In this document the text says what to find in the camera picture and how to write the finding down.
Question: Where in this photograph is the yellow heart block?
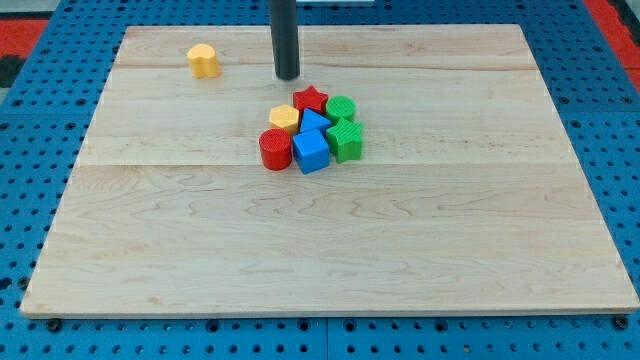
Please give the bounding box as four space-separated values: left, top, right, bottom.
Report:
187 43 221 78

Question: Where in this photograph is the blue cube block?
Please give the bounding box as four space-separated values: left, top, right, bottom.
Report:
293 129 330 174

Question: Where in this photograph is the green star block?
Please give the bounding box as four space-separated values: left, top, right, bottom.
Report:
326 118 363 163

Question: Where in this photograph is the red cylinder block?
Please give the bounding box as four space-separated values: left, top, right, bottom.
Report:
258 128 292 171

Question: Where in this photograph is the blue triangle block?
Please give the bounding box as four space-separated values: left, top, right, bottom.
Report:
299 109 332 136

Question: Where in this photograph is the yellow hexagon block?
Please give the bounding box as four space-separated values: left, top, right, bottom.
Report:
269 105 300 136

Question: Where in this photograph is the green cylinder block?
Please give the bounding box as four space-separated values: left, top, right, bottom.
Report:
325 95 356 124

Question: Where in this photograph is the red star block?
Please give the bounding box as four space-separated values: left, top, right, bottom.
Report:
292 86 329 114

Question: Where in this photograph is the light wooden board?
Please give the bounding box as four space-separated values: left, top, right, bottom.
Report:
20 24 639 319

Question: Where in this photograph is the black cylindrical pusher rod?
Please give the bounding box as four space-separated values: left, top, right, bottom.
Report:
268 0 300 81

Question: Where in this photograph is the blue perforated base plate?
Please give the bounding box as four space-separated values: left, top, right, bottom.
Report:
1 0 639 359

